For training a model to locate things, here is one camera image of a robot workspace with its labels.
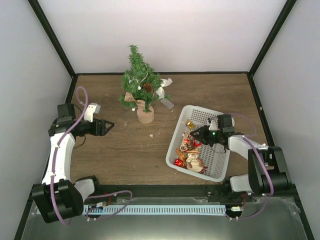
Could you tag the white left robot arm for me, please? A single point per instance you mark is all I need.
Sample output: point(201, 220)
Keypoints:
point(56, 197)

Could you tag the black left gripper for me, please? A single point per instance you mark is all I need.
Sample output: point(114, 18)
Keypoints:
point(102, 131)

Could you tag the wooden snowman ornament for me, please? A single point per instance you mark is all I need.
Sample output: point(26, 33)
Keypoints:
point(193, 161)

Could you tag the red foil gift ornament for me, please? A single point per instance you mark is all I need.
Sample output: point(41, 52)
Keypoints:
point(178, 162)

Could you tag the white perforated plastic basket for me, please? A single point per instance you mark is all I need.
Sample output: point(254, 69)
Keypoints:
point(215, 159)

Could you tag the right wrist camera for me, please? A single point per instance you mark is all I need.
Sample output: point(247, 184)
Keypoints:
point(212, 126)

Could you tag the white ribbon bow ornament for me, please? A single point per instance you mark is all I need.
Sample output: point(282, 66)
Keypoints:
point(164, 83)

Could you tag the clear battery box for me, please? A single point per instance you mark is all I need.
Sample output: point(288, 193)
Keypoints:
point(167, 103)

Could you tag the small green christmas tree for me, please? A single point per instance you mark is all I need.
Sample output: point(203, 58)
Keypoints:
point(132, 81)

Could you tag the brown pinecone ornament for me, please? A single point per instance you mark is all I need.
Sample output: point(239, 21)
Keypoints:
point(148, 88)

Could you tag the burlap bow ornament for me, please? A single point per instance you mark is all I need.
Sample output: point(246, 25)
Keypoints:
point(128, 98)

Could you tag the light blue cable duct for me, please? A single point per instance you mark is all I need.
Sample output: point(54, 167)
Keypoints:
point(205, 210)

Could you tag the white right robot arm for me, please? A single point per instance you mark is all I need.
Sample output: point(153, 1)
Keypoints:
point(267, 168)

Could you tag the red reindeer ornament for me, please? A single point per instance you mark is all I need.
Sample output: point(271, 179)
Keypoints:
point(195, 144)

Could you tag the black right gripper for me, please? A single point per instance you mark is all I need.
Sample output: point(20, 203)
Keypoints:
point(202, 139)

